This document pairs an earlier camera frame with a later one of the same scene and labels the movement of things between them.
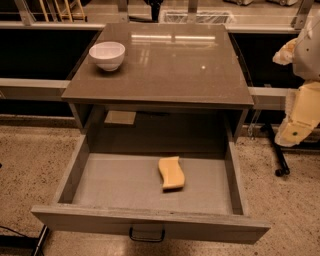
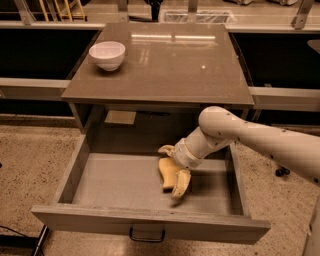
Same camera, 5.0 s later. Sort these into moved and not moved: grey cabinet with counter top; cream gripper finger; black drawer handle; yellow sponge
Moved: cream gripper finger
Not moved: grey cabinet with counter top; yellow sponge; black drawer handle
